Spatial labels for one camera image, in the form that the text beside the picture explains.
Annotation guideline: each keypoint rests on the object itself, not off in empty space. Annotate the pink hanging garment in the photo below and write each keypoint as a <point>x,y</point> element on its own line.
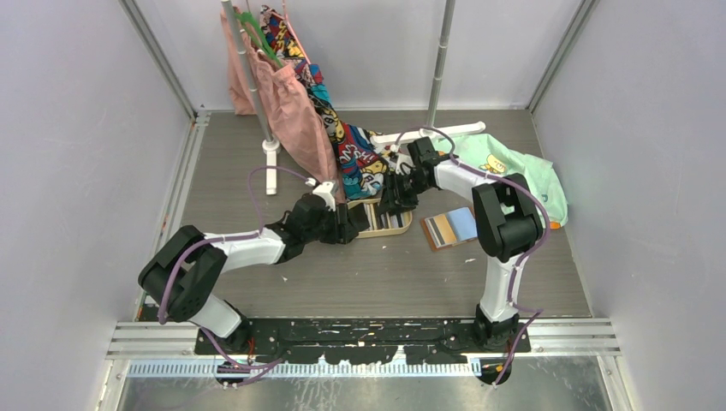
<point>291,116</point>

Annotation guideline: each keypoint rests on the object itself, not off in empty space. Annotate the white rack stand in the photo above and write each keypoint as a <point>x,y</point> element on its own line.
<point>383,140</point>
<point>271,145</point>

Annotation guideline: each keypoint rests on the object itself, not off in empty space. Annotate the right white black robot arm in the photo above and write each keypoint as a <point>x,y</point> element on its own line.
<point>507,219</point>

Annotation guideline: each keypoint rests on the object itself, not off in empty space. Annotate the green clothes hanger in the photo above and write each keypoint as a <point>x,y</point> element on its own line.
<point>248,21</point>

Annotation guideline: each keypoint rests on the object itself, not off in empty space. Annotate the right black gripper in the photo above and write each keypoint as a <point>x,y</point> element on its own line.
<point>389,203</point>

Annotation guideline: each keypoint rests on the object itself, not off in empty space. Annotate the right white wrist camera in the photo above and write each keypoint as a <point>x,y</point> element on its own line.
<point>400,163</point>

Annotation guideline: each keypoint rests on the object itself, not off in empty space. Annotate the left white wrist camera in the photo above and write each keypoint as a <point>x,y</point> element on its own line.
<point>327,190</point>

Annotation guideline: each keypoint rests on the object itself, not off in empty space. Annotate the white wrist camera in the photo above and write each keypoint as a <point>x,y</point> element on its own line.
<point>327,190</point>
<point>400,163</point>

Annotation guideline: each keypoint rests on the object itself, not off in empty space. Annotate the left white rack stand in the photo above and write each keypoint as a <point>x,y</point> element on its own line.
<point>271,145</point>

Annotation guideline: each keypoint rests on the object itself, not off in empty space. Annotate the right white rack stand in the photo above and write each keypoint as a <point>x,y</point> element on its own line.
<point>383,140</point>

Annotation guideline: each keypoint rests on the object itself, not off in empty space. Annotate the brown leather card holder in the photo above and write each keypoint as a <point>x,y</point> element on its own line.
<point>449,229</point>

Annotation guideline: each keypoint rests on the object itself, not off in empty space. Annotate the beige oval card tray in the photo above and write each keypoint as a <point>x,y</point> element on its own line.
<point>370,223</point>

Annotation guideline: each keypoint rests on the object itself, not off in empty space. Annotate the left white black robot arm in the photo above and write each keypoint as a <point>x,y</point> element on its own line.
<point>181,276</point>

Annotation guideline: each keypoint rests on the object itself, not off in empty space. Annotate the mint green garment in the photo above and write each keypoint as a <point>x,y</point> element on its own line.
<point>486,153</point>

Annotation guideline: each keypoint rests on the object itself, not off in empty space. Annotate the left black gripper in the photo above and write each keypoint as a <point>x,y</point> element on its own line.
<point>342,230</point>

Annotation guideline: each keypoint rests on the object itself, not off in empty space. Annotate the colourful comic print garment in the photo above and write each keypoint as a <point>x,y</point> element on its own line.
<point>361,165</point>

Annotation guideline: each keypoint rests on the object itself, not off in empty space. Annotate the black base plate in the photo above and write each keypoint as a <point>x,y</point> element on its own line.
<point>305,348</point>

